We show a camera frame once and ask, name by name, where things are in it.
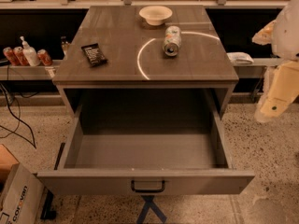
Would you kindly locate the black drawer handle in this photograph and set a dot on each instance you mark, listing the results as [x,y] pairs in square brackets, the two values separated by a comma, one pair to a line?
[147,186]

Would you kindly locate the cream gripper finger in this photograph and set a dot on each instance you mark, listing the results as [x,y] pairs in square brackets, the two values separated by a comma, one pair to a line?
[280,89]
[265,35]

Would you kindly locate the white pump bottle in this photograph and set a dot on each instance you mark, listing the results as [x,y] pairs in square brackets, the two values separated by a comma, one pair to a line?
[30,53]

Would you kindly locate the grey drawer cabinet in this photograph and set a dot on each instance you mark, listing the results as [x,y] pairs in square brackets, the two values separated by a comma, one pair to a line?
[135,56]

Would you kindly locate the red soda can right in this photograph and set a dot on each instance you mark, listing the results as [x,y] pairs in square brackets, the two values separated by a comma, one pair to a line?
[44,57]

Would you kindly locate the red soda can left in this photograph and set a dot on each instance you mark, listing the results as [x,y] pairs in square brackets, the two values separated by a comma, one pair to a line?
[9,53]

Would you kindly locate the grey side shelf left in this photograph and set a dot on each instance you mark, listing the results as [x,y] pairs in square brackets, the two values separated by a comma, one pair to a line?
[21,73]

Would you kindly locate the open grey top drawer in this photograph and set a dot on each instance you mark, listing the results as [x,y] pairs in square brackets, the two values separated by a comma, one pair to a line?
[170,135]

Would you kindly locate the red soda can middle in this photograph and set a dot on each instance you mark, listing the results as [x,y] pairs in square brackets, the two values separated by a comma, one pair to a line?
[18,51]

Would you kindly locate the green white soda can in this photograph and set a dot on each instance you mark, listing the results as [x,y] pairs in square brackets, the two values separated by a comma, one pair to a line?
[172,41]

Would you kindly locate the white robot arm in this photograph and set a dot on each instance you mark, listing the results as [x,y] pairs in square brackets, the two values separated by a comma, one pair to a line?
[285,42]

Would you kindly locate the grey side shelf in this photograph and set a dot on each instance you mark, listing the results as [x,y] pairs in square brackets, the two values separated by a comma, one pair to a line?
[256,69]
[21,73]

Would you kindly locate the grey side shelf right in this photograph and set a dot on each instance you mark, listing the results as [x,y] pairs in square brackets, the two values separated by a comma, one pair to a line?
[256,69]

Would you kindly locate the white ceramic bowl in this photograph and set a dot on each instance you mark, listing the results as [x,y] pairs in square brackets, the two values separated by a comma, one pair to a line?
[155,15]

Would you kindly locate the white folded cloth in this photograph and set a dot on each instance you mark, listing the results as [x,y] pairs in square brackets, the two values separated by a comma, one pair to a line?
[240,58]

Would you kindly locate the red soda can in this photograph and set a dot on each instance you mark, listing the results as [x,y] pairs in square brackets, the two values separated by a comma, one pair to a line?
[44,57]
[9,53]
[18,51]

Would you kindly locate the black rxbar chocolate bar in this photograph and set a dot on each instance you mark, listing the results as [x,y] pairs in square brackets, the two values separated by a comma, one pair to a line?
[94,55]

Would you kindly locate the cardboard box with logo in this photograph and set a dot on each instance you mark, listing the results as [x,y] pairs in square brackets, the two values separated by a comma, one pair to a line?
[21,191]

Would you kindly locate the small clear bottle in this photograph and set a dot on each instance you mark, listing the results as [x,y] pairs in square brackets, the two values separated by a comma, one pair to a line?
[64,44]

